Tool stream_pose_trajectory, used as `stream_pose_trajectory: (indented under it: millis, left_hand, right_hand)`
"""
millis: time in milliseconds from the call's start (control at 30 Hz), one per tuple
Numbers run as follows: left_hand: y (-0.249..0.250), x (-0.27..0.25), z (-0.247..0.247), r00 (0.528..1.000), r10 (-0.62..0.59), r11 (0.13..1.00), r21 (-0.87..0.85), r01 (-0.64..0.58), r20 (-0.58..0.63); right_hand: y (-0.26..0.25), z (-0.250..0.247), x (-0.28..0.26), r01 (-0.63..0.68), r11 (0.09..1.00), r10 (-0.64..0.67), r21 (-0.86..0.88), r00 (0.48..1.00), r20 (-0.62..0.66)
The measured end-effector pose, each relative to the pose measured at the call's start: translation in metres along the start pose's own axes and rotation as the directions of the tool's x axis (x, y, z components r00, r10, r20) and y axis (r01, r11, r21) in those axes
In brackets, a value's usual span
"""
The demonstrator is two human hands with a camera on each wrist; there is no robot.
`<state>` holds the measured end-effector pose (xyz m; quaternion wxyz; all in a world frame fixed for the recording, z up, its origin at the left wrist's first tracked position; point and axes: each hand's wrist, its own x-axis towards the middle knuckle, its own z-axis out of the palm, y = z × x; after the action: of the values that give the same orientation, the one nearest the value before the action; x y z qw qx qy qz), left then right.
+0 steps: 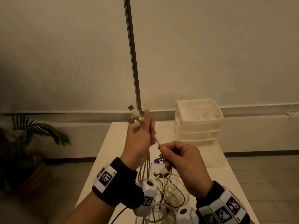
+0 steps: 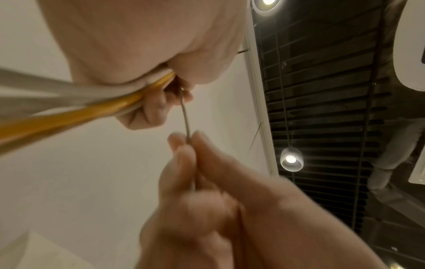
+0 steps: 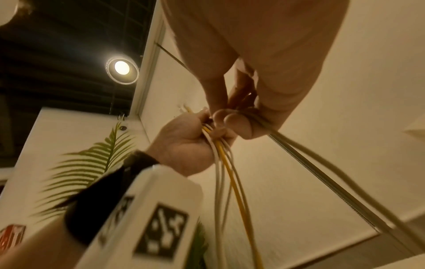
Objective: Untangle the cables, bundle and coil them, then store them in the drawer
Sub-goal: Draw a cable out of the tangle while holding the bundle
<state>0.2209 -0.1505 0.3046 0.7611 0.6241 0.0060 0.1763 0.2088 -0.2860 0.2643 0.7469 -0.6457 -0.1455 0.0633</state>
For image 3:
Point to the person's right hand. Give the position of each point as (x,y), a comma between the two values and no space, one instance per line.
(265,52)

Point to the green palm plant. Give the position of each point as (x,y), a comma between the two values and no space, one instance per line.
(89,162)

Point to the round glass pendant lamp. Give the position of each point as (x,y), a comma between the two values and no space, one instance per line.
(122,68)

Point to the black left wristband with markers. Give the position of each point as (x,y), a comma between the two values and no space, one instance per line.
(99,199)

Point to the person's left hand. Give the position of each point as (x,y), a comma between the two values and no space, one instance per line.
(186,147)

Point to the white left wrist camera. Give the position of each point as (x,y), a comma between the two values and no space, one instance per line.
(156,210)

